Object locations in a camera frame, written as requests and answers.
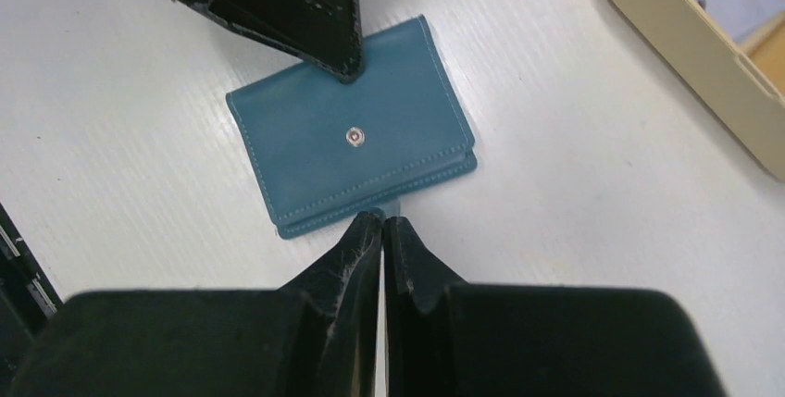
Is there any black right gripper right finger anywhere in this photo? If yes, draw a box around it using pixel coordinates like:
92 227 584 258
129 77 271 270
383 217 465 396

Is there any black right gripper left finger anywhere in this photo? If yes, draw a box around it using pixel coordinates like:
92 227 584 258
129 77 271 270
280 212 382 396

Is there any beige oval plastic tray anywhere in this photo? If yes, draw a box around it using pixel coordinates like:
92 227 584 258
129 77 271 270
609 0 784 180

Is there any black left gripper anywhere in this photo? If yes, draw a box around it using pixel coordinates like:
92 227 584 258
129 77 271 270
1 210 62 389

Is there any teal leather card holder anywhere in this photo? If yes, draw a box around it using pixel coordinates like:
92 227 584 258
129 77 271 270
226 16 478 240

